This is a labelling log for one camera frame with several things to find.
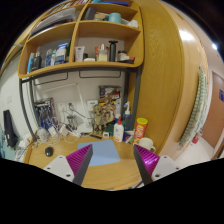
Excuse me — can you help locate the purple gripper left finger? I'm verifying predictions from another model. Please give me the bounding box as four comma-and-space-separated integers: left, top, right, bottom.
66, 144, 93, 185

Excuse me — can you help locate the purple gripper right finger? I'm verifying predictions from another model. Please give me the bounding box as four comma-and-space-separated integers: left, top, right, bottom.
133, 145, 160, 185

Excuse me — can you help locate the blue mouse pad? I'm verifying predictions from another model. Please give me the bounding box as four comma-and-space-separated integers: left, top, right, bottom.
78, 140, 120, 166

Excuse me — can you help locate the black computer mouse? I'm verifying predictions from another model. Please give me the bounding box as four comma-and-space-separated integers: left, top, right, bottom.
45, 146, 54, 157

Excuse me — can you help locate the white mug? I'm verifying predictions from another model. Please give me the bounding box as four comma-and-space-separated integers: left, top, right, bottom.
139, 137, 156, 152

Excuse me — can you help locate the yellow chips can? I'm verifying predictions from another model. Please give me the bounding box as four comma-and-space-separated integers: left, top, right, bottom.
133, 118, 148, 144

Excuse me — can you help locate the white glue bottle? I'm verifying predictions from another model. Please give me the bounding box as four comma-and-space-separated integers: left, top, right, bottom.
113, 119, 124, 142

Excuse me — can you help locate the clear spray bottle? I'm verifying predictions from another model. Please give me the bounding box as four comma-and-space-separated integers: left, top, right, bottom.
123, 101, 131, 131

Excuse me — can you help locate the wooden figure model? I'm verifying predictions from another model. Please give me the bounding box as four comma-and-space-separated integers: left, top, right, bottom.
93, 104, 106, 135

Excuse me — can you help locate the hanging green white cloth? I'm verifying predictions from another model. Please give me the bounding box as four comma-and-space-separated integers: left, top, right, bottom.
178, 68, 207, 150

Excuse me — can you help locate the brown door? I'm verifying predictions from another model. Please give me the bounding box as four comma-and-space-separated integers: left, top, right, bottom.
202, 72, 224, 147

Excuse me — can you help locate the white tube on shelf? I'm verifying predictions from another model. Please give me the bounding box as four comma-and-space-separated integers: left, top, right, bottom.
75, 46, 85, 62

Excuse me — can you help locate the blue box on shelf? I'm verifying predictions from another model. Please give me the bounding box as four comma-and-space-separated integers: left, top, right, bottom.
54, 43, 68, 65

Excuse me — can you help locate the black cylinder bottle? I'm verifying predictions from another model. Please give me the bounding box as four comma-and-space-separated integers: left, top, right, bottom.
109, 40, 118, 62

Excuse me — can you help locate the tangle of white cables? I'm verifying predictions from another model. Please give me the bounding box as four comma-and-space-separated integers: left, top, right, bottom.
14, 121, 84, 161

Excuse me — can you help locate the wooden wall shelf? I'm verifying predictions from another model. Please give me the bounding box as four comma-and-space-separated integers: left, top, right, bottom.
18, 0, 144, 79

